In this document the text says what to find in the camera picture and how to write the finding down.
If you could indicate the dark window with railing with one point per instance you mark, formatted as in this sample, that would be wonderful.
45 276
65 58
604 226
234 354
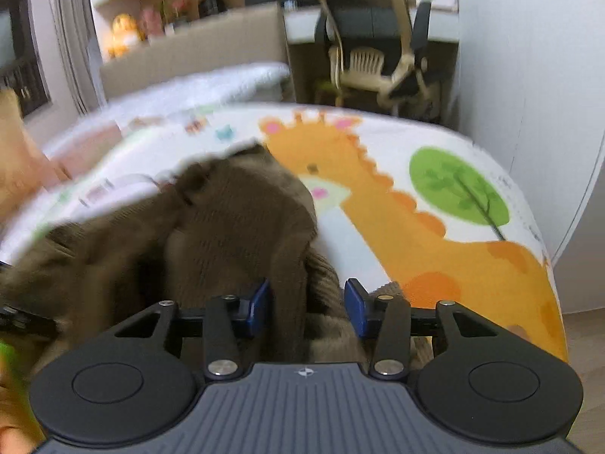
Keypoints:
20 68

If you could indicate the yellow duck plush toy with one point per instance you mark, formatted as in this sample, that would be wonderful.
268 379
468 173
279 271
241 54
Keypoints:
125 36

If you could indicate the black round pot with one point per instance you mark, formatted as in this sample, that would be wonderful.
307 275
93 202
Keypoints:
209 8

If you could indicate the cartoon giraffe play mat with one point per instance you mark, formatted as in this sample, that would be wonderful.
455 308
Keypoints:
395 200

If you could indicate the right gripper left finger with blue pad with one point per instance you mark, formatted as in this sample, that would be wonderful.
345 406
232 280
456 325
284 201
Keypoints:
229 328

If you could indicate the potted plant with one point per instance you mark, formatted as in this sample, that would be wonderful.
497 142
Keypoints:
176 14

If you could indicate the white desk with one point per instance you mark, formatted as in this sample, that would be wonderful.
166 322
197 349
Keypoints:
301 24

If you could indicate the beige upholstered headboard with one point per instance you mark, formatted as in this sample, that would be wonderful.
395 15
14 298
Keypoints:
242 36

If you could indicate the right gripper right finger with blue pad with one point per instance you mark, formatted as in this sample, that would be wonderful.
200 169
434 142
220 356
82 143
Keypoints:
388 323

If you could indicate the brown polka dot corduroy garment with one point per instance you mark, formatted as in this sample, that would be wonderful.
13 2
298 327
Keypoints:
224 226

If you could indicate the orange bag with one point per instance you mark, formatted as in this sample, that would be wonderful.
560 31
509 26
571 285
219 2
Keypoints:
24 169

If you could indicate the pink plush toy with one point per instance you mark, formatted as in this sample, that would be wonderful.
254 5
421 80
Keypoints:
151 23

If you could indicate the green stool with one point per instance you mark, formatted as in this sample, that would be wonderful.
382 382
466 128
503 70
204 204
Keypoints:
324 90

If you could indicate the grey curtain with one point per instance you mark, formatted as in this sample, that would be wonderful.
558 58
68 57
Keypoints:
80 53

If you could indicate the beige mesh office chair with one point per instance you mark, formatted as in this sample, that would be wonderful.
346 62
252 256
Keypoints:
395 70

